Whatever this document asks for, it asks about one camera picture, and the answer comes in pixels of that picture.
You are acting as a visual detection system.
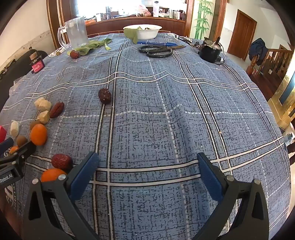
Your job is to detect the blue pen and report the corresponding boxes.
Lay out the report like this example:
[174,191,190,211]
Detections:
[137,41,178,47]

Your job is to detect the pink plastic bag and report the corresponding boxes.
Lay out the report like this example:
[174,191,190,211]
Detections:
[136,4,152,17]

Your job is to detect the bamboo wall painting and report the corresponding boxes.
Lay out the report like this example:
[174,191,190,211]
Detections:
[193,0,214,40]

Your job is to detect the brown wooden door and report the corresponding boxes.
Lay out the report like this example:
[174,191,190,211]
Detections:
[227,9,258,61]

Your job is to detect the wooden stair railing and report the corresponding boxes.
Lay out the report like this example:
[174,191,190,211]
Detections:
[246,45,293,97]

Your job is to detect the black sofa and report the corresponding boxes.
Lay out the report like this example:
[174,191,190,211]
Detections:
[0,49,48,111]

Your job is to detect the beige sugarcane chunk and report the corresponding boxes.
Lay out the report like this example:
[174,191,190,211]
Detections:
[37,110,51,124]
[34,97,52,111]
[10,120,20,138]

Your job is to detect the black scissors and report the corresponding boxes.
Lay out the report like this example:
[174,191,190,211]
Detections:
[139,45,186,58]

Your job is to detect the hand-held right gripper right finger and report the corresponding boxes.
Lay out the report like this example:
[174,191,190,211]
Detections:
[194,153,270,240]

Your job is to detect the blue plaid tablecloth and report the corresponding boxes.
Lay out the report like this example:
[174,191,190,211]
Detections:
[0,32,291,240]

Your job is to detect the white bowl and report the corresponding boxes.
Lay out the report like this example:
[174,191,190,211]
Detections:
[123,24,162,40]

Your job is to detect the clear glass pitcher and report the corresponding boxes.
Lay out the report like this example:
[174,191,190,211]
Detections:
[57,16,89,50]

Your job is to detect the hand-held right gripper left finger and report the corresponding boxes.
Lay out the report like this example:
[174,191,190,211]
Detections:
[22,152,99,240]

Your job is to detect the green leaf on bowl rim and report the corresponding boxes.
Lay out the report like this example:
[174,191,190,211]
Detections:
[124,28,139,44]

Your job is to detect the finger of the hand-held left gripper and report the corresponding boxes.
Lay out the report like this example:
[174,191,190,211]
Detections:
[0,140,37,165]
[0,138,14,158]

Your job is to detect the dark red date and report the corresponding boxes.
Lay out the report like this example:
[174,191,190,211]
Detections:
[98,88,112,104]

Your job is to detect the printed blue cloth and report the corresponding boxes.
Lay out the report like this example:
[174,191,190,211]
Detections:
[4,185,23,209]

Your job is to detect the dark blue jacket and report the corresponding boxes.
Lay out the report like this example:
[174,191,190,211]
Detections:
[248,38,269,67]

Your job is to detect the white patterned dish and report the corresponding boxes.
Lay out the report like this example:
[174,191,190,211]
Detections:
[48,47,63,58]

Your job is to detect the gold picture frame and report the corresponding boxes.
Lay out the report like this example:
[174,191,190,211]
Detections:
[268,70,295,130]

